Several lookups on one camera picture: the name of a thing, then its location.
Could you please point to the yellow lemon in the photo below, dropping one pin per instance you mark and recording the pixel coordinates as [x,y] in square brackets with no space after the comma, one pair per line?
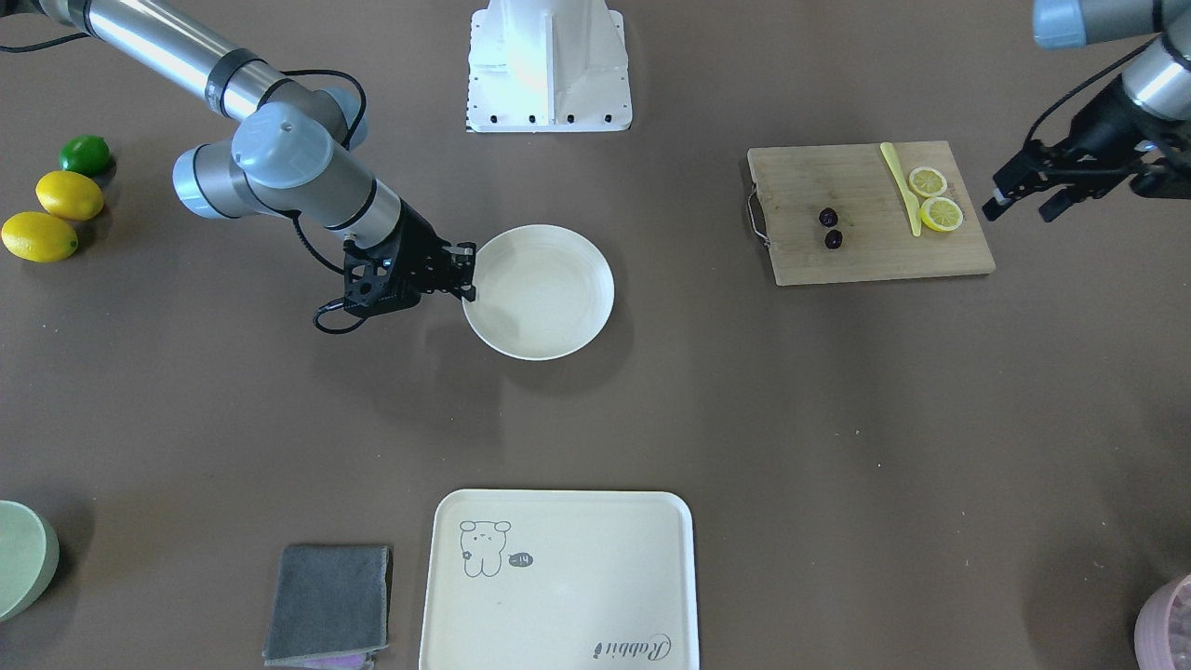
[38,237]
[69,195]

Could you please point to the lemon slice near board edge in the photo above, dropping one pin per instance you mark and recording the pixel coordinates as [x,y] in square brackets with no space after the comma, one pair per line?
[927,182]

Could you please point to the green lime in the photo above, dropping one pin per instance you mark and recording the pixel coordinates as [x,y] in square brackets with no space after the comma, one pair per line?
[88,155]

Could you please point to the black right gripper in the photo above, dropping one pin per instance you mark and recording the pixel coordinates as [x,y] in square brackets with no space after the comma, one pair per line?
[416,236]

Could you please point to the mint green bowl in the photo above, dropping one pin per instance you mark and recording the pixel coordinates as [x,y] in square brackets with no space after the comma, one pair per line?
[30,553]

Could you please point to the yellow plastic knife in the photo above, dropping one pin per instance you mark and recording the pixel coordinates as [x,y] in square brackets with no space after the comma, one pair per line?
[899,175]

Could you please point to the cream rabbit tray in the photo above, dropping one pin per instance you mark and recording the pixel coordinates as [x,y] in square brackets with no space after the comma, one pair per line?
[561,579]

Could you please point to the grey folded cloth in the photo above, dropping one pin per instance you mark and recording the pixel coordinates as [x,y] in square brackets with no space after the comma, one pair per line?
[330,608]

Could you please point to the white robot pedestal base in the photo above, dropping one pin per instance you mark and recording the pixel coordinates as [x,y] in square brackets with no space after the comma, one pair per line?
[548,66]

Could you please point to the pink bowl with ice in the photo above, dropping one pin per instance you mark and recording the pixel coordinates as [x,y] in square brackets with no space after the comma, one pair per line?
[1162,629]

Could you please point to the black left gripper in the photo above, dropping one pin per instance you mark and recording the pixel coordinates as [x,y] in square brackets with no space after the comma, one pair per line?
[1101,119]

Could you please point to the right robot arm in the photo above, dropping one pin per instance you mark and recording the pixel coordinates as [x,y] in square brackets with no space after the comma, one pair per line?
[711,79]

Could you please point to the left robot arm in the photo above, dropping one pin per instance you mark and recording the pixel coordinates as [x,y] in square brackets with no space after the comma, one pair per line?
[1156,74]

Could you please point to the wooden cutting board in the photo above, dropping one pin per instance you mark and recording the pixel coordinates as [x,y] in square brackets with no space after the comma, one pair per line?
[790,185]

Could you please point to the cream round plate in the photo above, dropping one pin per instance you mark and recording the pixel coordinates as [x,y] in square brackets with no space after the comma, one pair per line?
[541,292]

